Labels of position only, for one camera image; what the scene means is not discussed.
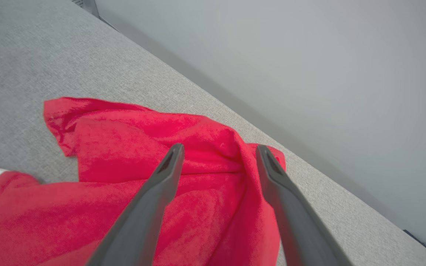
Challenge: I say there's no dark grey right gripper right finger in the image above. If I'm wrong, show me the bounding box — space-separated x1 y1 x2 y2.
255 144 352 266

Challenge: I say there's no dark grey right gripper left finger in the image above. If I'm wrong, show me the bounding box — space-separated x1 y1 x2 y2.
85 143 185 266

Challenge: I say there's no red and white sports jersey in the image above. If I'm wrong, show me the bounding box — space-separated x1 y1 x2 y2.
0 97 287 266

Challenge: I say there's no black tape strip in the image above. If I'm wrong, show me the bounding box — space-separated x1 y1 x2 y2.
403 229 426 247

